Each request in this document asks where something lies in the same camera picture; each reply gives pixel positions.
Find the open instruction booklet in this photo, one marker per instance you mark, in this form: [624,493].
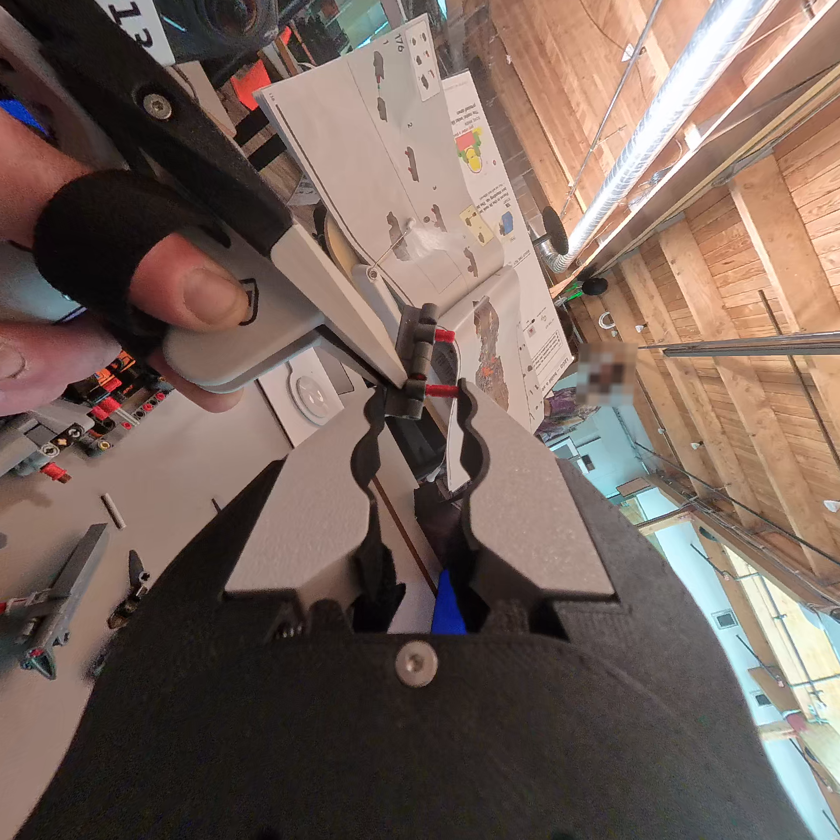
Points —
[367,131]

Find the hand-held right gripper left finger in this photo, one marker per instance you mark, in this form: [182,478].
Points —
[302,538]

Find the black round ceiling fixture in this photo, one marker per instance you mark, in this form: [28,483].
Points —
[594,287]
[555,229]

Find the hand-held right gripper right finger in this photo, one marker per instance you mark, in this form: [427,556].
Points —
[538,538]

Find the person's left hand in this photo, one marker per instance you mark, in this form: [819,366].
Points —
[190,295]

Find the pale grey axle pin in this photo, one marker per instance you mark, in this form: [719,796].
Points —
[113,512]

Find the partly built toy vehicle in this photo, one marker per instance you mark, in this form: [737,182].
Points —
[79,420]

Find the orange traffic cone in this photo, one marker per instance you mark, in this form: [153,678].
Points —
[253,88]

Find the dark curved connector piece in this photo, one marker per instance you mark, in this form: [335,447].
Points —
[134,581]

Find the white book stand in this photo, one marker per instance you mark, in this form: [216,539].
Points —
[315,394]

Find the grey beam with red pins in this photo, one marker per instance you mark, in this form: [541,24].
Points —
[410,354]

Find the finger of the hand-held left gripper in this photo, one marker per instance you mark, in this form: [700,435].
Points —
[341,289]

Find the silver ventilation duct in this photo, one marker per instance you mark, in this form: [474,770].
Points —
[656,111]

